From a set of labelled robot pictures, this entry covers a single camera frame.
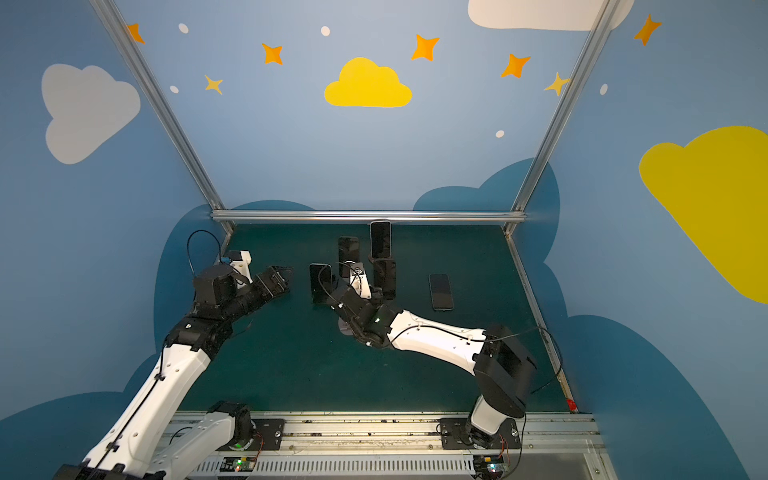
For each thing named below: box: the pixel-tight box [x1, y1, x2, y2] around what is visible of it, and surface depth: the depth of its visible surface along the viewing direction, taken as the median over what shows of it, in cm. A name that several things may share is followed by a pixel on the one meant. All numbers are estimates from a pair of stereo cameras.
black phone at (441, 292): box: [428, 273, 454, 311], surface depth 104 cm
